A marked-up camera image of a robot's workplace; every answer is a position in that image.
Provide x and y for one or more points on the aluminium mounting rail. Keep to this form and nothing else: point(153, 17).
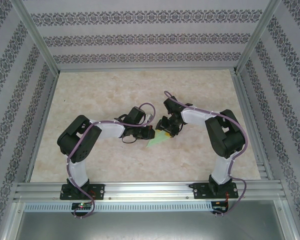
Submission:
point(150, 191)

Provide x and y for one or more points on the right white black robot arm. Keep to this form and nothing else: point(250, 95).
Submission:
point(221, 170)

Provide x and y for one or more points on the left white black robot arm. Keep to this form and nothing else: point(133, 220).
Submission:
point(77, 172)

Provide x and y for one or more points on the grey metal tray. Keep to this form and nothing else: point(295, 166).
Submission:
point(150, 227)

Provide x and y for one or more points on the small circuit board green light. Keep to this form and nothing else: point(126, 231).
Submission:
point(81, 206)

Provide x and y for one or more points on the small circuit board blue light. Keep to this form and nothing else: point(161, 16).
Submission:
point(218, 206)

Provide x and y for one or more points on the aluminium side rail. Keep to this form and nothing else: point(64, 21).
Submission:
point(41, 130)
point(250, 125)

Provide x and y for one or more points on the black base plate left arm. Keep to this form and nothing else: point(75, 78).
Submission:
point(100, 191)

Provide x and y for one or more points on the aluminium frame post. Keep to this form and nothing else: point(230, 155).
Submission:
point(255, 37)
point(38, 37)

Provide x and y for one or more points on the aluminium frame crossbar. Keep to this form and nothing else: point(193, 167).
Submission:
point(145, 69)

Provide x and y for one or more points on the light green paper sheet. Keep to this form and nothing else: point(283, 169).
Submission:
point(157, 140)

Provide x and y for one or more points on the black base plate right arm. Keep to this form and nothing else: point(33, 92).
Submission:
point(198, 191)

